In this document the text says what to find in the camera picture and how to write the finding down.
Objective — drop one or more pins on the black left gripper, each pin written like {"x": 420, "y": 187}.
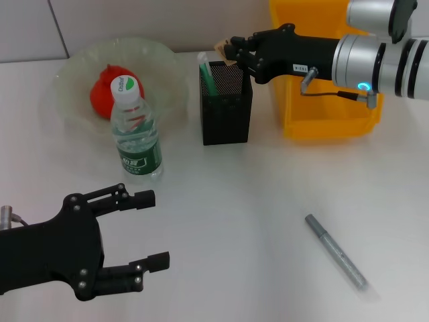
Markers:
{"x": 50, "y": 255}

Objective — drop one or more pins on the yellow plastic bin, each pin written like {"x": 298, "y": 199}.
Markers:
{"x": 321, "y": 107}

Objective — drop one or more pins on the clear green-label water bottle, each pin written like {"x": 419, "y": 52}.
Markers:
{"x": 137, "y": 134}

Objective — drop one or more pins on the green utility knife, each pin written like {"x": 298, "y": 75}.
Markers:
{"x": 209, "y": 80}

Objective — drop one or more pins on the red tomato-shaped toy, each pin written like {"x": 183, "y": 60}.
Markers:
{"x": 100, "y": 97}

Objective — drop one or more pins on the grey marker pen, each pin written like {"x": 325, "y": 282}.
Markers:
{"x": 338, "y": 255}

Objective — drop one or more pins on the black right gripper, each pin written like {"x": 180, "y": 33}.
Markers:
{"x": 295, "y": 53}

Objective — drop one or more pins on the green glass fruit plate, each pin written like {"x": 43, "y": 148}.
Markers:
{"x": 161, "y": 94}

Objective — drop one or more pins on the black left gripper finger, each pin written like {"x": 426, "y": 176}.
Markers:
{"x": 144, "y": 199}
{"x": 157, "y": 262}

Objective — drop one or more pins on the black mesh pen holder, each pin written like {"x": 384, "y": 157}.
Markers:
{"x": 224, "y": 117}

